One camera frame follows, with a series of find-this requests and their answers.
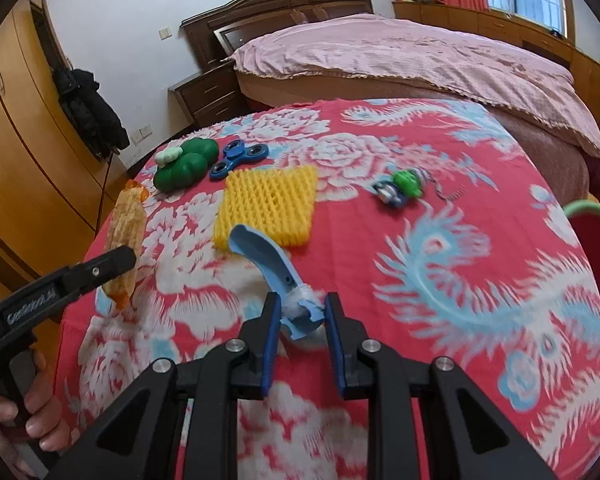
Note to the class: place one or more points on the blue fidget spinner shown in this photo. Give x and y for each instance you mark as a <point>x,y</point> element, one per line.
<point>237,155</point>

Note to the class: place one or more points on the long wooden cabinet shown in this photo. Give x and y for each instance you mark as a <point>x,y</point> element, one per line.
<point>495,25</point>

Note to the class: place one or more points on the person's left hand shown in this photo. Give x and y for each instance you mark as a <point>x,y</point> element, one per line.
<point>50,415</point>

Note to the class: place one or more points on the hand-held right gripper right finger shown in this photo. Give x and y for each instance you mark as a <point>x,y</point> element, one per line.
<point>333,350</point>

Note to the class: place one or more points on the yellow foam fruit net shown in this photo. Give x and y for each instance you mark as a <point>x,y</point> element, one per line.
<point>265,200</point>

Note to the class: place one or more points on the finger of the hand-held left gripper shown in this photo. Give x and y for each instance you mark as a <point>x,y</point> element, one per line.
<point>110,265</point>

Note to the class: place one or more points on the dark wooden bed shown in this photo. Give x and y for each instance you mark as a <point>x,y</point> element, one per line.
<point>540,140</point>

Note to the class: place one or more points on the red basin with green rim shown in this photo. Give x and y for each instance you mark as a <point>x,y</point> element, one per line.
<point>597,245</point>

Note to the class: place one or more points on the clear orange-ended snack packet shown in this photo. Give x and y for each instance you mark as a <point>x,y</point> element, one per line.
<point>127,220</point>

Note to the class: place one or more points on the black jacket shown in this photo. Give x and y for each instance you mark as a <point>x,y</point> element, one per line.
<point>92,115</point>

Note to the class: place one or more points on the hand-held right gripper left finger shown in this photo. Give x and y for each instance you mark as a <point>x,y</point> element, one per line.
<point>270,360</point>

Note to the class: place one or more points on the light wooden wardrobe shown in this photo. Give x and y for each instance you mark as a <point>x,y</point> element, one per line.
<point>10,110</point>

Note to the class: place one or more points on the pink quilt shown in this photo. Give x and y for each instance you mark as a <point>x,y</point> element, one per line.
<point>405,55</point>

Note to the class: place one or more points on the white wall socket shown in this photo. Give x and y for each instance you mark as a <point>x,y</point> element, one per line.
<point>142,134</point>
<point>165,33</point>

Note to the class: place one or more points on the dark wooden nightstand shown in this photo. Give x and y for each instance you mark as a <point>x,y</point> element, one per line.
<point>205,92</point>

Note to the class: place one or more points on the green plastic toy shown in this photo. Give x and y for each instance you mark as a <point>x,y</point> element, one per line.
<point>185,170</point>

